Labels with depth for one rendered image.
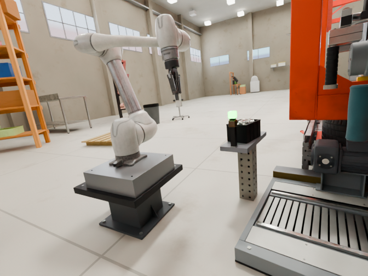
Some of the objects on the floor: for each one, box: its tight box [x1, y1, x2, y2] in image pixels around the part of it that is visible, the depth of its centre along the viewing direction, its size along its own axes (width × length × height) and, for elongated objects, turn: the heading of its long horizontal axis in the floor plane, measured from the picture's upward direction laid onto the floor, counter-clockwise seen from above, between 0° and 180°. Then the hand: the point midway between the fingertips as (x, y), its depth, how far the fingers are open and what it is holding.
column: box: [238, 145, 257, 201], centre depth 139 cm, size 10×10×42 cm
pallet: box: [81, 132, 112, 146], centre depth 397 cm, size 116×80×10 cm
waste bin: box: [143, 104, 160, 124], centre depth 539 cm, size 43×43×55 cm
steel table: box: [25, 93, 92, 134], centre depth 612 cm, size 84×214×110 cm, turn 86°
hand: (178, 100), depth 105 cm, fingers closed
